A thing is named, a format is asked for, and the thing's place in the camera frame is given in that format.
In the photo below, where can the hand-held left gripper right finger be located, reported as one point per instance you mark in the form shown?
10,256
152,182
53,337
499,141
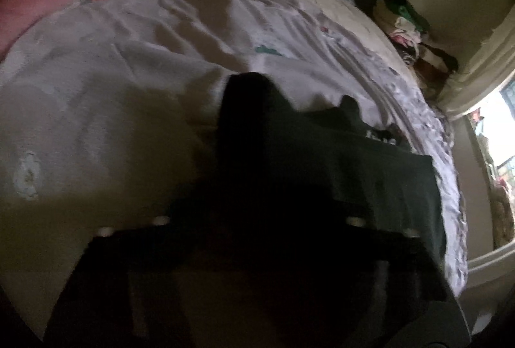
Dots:
402,251

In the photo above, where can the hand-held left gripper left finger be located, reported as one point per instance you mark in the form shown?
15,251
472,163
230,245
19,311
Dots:
112,259

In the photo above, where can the dark green printed garment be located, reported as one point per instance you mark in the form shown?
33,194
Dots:
382,179

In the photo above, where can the black garment with orange patches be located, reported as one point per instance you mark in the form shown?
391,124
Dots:
249,139

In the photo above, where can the heap of mixed clothes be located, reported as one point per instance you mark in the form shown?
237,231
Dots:
410,28

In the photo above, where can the window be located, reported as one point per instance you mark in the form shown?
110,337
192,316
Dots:
497,139

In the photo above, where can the white printed bed sheet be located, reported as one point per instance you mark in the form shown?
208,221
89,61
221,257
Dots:
141,62

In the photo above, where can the cream bed mattress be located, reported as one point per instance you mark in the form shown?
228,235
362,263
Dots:
354,10

